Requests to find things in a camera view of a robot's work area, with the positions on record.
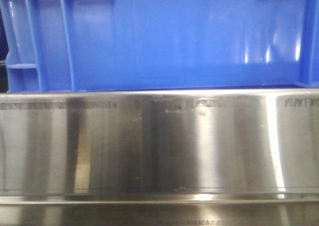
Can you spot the blue plastic bin shelf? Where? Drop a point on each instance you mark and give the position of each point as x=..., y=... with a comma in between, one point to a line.
x=99, y=45

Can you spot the stainless steel shelf front rail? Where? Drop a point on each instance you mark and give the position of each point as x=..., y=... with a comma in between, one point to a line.
x=160, y=158

